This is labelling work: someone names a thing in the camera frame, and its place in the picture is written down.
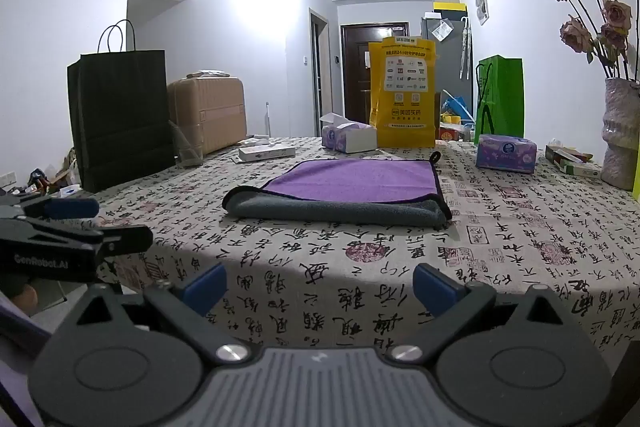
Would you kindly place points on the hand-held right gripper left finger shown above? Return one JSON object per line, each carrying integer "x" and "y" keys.
{"x": 204, "y": 288}

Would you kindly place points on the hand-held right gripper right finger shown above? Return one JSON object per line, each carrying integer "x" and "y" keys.
{"x": 436, "y": 287}

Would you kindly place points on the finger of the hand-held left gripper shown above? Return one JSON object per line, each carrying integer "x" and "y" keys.
{"x": 70, "y": 208}
{"x": 125, "y": 241}

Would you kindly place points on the purple and grey towel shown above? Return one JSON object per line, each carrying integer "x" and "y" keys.
{"x": 350, "y": 187}

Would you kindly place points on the person's left hand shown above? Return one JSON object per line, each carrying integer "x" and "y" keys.
{"x": 24, "y": 299}

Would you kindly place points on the pile of floor clutter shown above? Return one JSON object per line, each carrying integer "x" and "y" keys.
{"x": 45, "y": 179}

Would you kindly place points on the calligraphy printed tablecloth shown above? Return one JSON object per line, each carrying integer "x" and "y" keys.
{"x": 500, "y": 257}

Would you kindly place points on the person's purple clothing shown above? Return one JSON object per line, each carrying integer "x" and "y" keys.
{"x": 20, "y": 357}

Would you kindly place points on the black paper bag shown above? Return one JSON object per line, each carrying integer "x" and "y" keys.
{"x": 122, "y": 117}

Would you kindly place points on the clear plastic holder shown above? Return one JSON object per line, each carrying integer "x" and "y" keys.
{"x": 187, "y": 147}

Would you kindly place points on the flat white box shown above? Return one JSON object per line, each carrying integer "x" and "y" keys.
{"x": 265, "y": 152}

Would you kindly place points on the purple tissue pack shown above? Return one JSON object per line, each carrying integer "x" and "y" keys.
{"x": 505, "y": 153}

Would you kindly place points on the beige suitcase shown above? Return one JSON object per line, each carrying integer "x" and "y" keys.
{"x": 210, "y": 112}

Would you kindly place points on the white and purple tissue box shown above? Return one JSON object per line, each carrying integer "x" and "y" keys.
{"x": 350, "y": 137}

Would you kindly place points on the green and white box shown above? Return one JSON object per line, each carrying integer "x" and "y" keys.
{"x": 572, "y": 164}

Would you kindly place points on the blue bag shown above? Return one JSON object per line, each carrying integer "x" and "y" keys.
{"x": 457, "y": 104}

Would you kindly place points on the yellow paper bag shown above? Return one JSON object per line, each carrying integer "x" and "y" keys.
{"x": 402, "y": 97}

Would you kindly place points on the green paper bag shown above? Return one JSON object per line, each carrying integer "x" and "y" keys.
{"x": 502, "y": 97}

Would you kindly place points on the grey refrigerator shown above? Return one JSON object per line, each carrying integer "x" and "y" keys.
{"x": 450, "y": 67}

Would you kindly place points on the dark brown door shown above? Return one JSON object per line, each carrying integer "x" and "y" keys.
{"x": 357, "y": 77}

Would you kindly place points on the bright green object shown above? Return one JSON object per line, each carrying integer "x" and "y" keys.
{"x": 636, "y": 177}

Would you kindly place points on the textured ceramic vase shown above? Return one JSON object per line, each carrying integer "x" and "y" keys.
{"x": 622, "y": 137}

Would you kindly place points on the yellow and black box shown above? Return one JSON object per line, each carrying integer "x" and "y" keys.
{"x": 450, "y": 9}

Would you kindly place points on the dried rose bouquet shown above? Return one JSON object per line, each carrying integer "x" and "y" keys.
{"x": 607, "y": 22}

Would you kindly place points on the grey door frame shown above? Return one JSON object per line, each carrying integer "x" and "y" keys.
{"x": 320, "y": 72}

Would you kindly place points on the framed wall picture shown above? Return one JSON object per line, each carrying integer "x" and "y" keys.
{"x": 482, "y": 2}

